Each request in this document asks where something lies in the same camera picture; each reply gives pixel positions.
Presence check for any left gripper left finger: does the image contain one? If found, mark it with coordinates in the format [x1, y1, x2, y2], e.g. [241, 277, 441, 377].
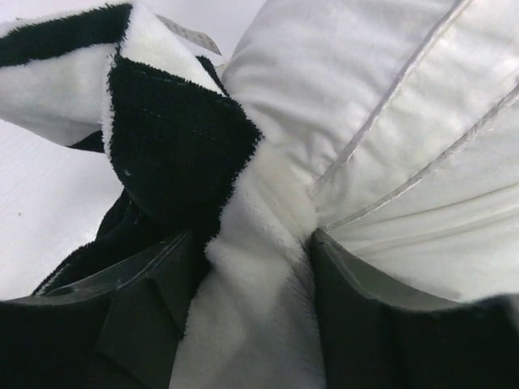
[1, 231, 207, 388]

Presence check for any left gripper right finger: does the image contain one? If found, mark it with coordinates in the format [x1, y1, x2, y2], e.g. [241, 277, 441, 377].
[310, 230, 518, 389]

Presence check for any black white striped pillowcase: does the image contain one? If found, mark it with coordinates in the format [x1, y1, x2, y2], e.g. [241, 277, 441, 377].
[1, 1, 326, 388]

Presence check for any white pillow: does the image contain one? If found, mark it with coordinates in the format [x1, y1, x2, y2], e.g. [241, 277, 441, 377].
[224, 0, 518, 301]

